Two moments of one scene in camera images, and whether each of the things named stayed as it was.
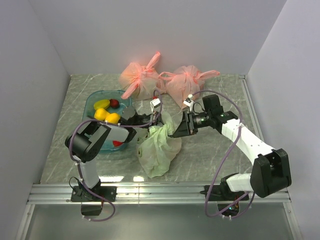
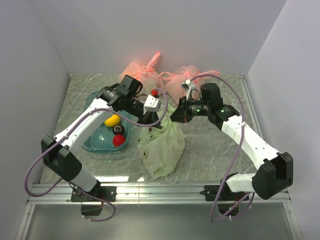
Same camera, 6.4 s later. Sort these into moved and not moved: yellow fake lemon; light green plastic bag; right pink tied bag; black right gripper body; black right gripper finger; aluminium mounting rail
Moved: light green plastic bag; black right gripper finger; black right gripper body
Not moved: yellow fake lemon; right pink tied bag; aluminium mounting rail
